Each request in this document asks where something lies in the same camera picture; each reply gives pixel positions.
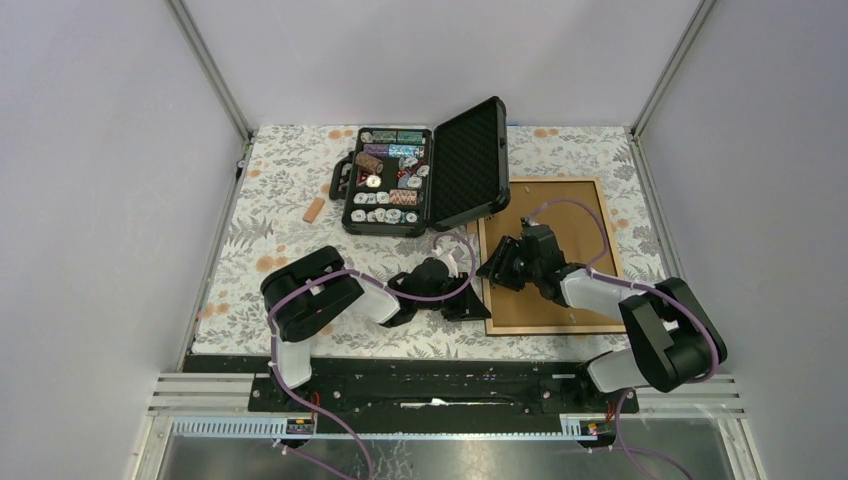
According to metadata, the brown poker chip stack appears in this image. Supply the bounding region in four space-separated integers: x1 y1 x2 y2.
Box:
354 152 384 175

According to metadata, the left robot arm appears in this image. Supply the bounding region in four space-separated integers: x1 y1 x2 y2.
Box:
260 246 491 411

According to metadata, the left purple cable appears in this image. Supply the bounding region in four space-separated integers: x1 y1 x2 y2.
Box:
266 229 478 480

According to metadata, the black poker chip case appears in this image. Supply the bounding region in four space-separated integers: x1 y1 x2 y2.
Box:
330 96 511 237

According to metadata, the orange poker chip stack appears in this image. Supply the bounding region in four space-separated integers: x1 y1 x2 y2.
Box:
388 189 419 206

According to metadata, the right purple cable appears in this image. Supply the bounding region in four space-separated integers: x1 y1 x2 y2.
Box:
526 197 722 480

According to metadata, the purple cable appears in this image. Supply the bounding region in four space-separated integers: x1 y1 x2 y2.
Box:
266 229 478 480
526 197 722 480

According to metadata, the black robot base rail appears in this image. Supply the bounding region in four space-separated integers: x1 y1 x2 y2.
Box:
248 358 639 436

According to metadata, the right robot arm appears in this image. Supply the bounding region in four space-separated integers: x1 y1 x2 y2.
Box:
476 224 727 412

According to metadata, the wooden picture frame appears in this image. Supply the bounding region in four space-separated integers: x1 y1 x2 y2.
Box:
466 176 628 337

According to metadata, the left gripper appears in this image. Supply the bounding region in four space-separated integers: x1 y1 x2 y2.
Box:
415 272 491 323

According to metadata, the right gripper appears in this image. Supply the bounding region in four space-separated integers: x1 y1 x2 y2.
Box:
475 238 541 295

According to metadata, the wooden block left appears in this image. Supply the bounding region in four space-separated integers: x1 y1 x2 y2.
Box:
302 197 326 224

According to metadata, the brown frame backing board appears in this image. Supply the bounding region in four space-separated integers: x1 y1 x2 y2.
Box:
483 183 621 327

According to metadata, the floral tablecloth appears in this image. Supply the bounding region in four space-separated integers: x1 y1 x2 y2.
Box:
191 125 666 361

